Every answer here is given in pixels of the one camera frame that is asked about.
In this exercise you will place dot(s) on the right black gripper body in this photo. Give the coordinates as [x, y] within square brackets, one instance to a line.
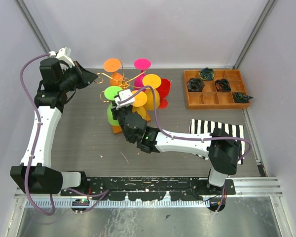
[120, 114]

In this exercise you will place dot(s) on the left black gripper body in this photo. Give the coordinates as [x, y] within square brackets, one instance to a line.
[71, 80]

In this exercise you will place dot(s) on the yellow wine glass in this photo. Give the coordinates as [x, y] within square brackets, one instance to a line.
[138, 106]
[154, 81]

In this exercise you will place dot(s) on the green plastic wine glass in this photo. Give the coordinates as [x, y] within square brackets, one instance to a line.
[110, 93]

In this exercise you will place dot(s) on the orange plastic wine glass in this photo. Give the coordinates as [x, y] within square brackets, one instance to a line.
[112, 66]

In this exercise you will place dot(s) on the gold wire wine glass rack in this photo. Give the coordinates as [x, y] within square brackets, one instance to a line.
[126, 84]

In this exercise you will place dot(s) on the red plastic wine glass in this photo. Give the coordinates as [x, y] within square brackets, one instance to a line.
[163, 91]

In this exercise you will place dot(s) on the magenta plastic wine glass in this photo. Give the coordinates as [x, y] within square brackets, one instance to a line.
[141, 64]

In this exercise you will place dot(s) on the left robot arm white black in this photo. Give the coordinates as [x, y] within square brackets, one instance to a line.
[34, 175]

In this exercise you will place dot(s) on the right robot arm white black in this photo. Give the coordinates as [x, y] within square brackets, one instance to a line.
[218, 146]

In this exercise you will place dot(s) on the black white striped cloth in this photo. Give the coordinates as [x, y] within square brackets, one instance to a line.
[198, 126]

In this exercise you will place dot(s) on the dark rolled tie left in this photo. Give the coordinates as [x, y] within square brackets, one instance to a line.
[195, 85]

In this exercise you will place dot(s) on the dark rolled tie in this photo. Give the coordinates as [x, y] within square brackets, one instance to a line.
[195, 85]
[207, 74]
[240, 97]
[222, 85]

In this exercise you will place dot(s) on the dark rolled tie top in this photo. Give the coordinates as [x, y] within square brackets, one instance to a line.
[207, 74]

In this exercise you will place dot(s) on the wooden compartment tray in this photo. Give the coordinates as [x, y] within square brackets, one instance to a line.
[209, 98]

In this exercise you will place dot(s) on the dark rolled tie middle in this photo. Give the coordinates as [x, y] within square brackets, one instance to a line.
[222, 85]

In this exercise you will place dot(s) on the dark rolled tie right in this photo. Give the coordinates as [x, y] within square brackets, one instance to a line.
[240, 97]

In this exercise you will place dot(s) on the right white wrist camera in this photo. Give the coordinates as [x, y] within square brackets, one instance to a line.
[122, 99]

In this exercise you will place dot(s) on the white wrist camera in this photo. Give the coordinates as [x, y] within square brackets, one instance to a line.
[122, 99]
[63, 55]

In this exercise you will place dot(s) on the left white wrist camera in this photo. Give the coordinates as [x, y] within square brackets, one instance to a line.
[63, 55]

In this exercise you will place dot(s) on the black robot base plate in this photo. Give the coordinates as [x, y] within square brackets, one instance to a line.
[150, 188]

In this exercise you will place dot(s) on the grey slotted cable duct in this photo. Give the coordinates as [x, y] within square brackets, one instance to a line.
[68, 202]

